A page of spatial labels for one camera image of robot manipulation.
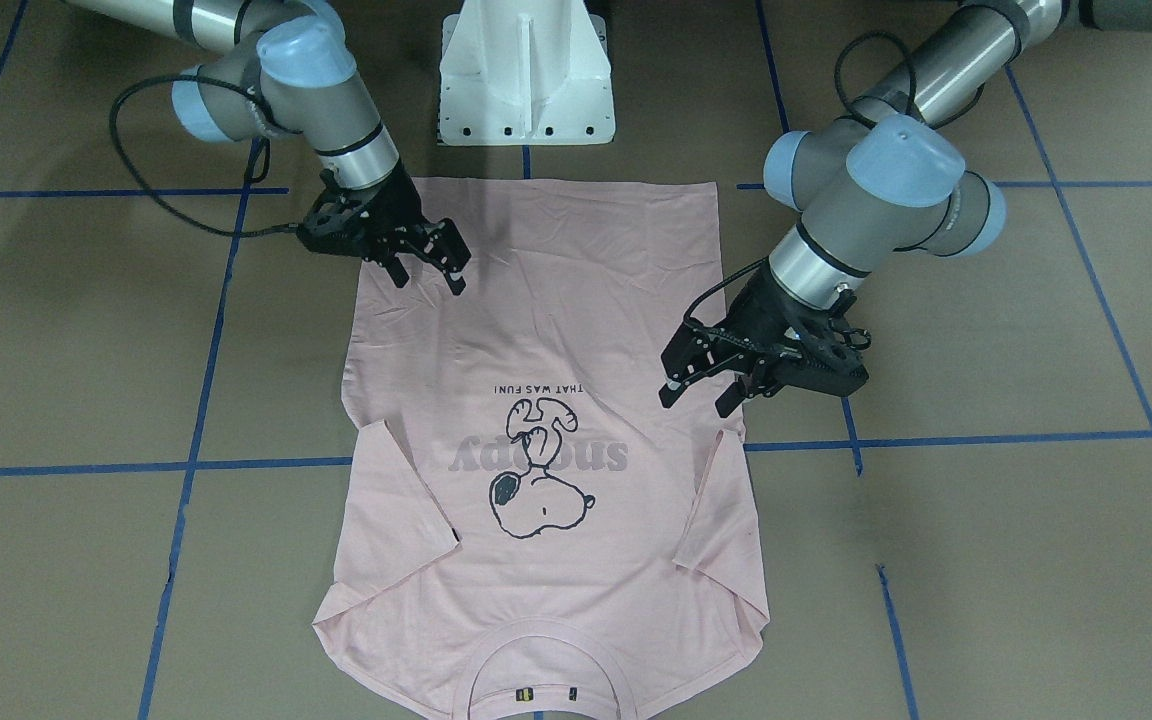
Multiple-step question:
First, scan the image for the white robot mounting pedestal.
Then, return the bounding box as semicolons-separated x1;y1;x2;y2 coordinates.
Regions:
435;1;617;147

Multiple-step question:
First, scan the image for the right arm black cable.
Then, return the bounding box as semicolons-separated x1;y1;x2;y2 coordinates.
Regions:
108;74;309;241

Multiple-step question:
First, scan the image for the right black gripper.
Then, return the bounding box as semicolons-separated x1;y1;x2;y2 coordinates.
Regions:
321;161;471;296

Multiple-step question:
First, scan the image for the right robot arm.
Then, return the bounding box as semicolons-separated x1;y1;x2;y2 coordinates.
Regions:
84;1;471;293

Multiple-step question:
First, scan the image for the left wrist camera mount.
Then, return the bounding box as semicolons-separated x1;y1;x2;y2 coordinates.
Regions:
773;313;872;397

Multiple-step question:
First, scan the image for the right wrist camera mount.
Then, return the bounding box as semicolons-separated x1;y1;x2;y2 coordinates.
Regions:
294;190;371;260

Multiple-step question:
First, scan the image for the pink Snoopy t-shirt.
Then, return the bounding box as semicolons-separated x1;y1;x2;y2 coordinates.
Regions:
312;179;770;719

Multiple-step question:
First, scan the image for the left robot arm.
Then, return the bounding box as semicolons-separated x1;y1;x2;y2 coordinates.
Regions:
659;1;1152;416

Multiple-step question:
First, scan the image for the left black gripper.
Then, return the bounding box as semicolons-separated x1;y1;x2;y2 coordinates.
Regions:
658;265;838;418

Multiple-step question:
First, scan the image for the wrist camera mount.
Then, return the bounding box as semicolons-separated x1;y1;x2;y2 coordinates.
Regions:
294;190;371;260
773;313;872;397

